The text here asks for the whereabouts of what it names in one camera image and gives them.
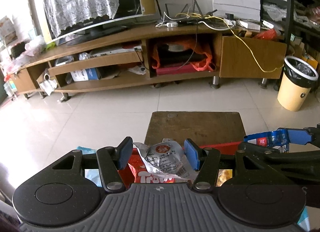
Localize metal pot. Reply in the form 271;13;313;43
164;44;188;52

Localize printed carton box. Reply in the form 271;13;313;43
0;16;15;44

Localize dark blue snack packet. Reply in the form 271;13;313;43
244;129;292;153

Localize yellow waffle packet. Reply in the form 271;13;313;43
217;169;235;187

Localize large red chips packet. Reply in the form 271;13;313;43
127;148;177;185

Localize plastic drawer unit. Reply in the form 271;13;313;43
3;77;16;98

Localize orange plastic bag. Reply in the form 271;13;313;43
150;39;217;72

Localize blue white carton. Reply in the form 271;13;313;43
70;68;101;82

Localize wooden TV stand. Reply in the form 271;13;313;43
10;23;288;97

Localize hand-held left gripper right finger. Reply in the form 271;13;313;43
184;139;272;193

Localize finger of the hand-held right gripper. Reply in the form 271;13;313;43
286;127;320;148
237;142;320;163

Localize blue white checkered tablecloth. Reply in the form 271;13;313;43
76;146;311;231

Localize yellow cable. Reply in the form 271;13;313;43
166;0;285;73

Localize red plastic bag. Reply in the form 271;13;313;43
253;29;278;41

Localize yellow trash bin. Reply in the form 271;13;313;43
277;55;319;112

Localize brown wooden stool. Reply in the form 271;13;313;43
144;111;247;147

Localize flat red box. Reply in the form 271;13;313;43
155;65;216;75

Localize white set-top device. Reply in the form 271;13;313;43
89;45;143;58

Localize red cardboard box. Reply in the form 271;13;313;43
117;142;244;189

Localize black router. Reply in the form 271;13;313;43
154;0;218;25

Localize crumpled white plastic bags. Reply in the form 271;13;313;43
24;35;47;56

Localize white packet with red logo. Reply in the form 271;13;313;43
132;140;198;180

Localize black shelf rack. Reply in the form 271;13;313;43
260;0;320;92

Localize open cardboard box with papers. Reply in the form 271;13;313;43
36;70;58;96

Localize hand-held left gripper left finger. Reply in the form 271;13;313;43
51;136;133;194

